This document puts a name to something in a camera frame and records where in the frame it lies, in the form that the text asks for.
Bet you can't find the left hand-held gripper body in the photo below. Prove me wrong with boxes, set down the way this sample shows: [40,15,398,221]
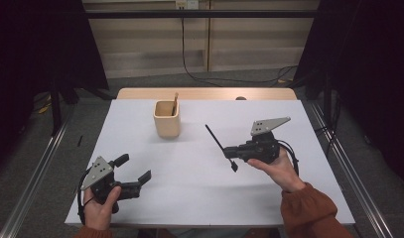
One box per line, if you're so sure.
[79,156,142,214]

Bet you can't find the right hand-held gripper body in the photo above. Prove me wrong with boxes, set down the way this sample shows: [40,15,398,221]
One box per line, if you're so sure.
[240,116,292,165]

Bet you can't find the black brush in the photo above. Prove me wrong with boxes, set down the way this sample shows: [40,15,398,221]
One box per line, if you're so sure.
[204,124,239,174]

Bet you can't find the beige square cup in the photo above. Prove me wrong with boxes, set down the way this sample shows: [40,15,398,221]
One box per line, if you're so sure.
[153,99,181,139]

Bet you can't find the dark-handled brush with orange ferrule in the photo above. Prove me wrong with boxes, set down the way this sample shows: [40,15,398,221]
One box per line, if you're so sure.
[171,91,180,117]

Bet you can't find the person's right hand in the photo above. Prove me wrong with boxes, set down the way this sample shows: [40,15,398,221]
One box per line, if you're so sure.
[247,147,307,194]

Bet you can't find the person's left hand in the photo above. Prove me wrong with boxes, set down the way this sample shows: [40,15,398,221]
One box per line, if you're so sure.
[82,185,123,231]

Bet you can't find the white table mat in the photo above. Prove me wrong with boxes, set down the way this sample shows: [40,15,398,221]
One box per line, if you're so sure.
[64,98,356,229]

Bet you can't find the yellow floor tape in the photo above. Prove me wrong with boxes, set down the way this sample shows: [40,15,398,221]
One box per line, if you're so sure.
[37,103,54,115]

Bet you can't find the black curtain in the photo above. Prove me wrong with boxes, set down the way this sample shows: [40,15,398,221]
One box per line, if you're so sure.
[0,0,110,177]
[293,0,404,181]

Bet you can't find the right hand-held gripper cable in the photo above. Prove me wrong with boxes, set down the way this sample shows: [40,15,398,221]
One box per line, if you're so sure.
[277,139,301,177]

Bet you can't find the hand-held gripper cable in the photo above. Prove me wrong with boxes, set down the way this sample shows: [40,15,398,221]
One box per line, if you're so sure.
[75,168,93,226]
[277,139,301,177]

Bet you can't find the left hand-held gripper cable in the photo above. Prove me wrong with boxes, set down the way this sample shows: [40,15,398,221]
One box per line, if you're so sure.
[75,168,93,226]

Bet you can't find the aluminium rail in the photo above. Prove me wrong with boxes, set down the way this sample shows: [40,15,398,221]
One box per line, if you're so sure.
[0,105,79,238]
[307,100,396,238]

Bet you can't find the black floor cables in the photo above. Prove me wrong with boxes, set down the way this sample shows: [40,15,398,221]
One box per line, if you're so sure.
[317,95,343,157]

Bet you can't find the black stand post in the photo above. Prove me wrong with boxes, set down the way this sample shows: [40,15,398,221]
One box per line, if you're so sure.
[323,70,334,128]
[49,75,64,137]

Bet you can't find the black wall cable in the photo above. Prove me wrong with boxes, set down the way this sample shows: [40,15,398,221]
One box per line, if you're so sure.
[180,6,300,87]

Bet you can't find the black horizontal frame bar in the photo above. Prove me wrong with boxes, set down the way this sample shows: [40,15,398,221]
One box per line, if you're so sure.
[84,9,320,20]

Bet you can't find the wall socket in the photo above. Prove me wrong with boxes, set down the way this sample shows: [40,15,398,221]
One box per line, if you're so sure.
[175,0,200,10]

